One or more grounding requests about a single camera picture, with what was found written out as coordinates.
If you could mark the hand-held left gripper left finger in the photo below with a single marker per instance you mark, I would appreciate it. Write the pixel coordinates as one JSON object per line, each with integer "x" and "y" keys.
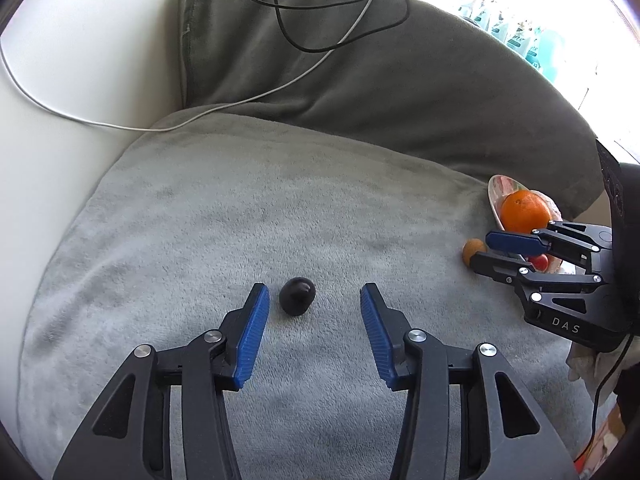
{"x": 252, "y": 335}

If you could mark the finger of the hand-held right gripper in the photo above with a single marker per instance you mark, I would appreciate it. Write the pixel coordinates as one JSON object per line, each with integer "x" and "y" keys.
{"x": 500, "y": 267}
{"x": 515, "y": 242}

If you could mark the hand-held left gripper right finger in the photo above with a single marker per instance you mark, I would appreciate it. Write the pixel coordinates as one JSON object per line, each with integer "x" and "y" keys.
{"x": 375, "y": 340}

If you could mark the red tomato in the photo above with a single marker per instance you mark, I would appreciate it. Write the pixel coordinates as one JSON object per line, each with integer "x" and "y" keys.
{"x": 539, "y": 261}

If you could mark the brown longan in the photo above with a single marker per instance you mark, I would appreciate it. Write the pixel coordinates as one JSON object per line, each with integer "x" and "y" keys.
{"x": 472, "y": 250}

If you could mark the large orange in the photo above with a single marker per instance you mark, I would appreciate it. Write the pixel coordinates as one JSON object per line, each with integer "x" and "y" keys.
{"x": 525, "y": 210}

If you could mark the floral white plate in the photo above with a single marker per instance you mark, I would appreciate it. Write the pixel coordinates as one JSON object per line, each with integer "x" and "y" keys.
{"x": 495, "y": 195}

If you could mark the pink sweet potato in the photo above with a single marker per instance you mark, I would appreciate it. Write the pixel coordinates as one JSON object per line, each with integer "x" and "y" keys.
{"x": 554, "y": 207}

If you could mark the dark plum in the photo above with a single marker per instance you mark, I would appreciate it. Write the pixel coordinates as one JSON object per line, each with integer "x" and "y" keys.
{"x": 297, "y": 296}

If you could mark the person's right hand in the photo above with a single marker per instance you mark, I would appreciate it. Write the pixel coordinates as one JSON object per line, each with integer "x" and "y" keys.
{"x": 582, "y": 365}

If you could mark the grey fleece blanket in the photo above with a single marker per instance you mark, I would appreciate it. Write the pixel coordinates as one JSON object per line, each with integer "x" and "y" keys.
{"x": 300, "y": 185}

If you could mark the teal refill pouch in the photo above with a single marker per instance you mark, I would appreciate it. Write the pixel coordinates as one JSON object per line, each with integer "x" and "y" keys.
{"x": 472, "y": 10}
{"x": 537, "y": 57}
{"x": 522, "y": 40}
{"x": 500, "y": 27}

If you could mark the blue detergent bottle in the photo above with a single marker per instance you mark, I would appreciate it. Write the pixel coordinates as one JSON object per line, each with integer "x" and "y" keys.
{"x": 556, "y": 55}

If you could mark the white panel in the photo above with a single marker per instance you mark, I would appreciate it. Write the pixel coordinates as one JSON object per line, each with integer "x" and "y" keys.
{"x": 75, "y": 60}

